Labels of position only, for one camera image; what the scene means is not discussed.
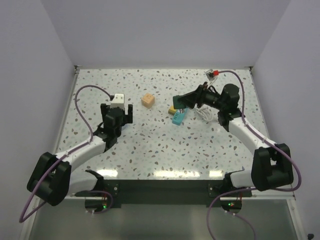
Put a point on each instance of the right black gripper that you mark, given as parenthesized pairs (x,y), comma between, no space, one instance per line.
(198,96)

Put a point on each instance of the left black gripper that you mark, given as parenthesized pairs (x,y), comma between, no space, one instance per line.
(127,118)

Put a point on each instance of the dark green cube socket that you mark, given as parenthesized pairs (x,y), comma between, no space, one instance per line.
(177,103)

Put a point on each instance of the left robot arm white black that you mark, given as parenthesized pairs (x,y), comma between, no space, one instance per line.
(51,177)

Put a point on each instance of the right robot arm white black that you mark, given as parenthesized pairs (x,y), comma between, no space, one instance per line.
(271,168)

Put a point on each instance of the yellow green plug adapter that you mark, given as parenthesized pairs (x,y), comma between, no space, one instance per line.
(172,111)

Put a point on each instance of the teal power strip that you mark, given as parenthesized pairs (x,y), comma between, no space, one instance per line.
(179,116)

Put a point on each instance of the beige cube socket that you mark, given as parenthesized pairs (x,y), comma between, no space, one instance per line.
(148,100)

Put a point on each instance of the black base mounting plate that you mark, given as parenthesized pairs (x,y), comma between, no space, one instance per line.
(156,192)

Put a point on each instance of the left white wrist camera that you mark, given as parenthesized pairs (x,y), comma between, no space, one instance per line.
(118,101)

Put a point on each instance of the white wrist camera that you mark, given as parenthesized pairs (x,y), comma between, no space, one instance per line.
(118,101)
(212,75)

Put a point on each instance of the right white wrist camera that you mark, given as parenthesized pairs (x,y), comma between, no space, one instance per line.
(212,75)

